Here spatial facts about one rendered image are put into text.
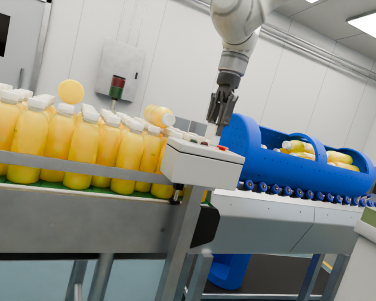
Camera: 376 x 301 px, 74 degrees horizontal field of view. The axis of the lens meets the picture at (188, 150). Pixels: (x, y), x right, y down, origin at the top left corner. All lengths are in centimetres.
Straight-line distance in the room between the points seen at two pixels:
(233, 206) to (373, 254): 45
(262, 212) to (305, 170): 27
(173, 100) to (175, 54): 75
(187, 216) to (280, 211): 59
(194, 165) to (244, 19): 37
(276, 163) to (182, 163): 54
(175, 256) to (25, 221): 39
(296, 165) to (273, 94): 414
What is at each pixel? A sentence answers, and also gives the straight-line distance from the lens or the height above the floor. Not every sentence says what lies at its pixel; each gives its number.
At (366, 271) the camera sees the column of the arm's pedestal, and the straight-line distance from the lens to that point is 97.
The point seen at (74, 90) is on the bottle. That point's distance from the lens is 82.
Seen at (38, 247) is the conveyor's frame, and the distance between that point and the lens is 78.
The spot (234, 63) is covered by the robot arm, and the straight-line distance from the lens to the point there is 82.
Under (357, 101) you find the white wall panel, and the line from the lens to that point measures 675.
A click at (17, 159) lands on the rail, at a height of 97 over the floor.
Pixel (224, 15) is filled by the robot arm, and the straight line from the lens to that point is 67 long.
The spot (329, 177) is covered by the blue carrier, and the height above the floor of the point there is 107.
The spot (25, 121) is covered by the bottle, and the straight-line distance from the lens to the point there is 70.
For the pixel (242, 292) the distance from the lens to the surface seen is 193.
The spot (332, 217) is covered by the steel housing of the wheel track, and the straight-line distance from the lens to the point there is 150.
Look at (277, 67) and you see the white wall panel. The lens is 530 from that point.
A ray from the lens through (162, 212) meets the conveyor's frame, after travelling 78.
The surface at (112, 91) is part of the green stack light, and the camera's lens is 123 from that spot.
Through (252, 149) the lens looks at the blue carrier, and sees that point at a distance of 97.
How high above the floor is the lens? 117
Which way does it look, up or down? 8 degrees down
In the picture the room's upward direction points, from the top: 15 degrees clockwise
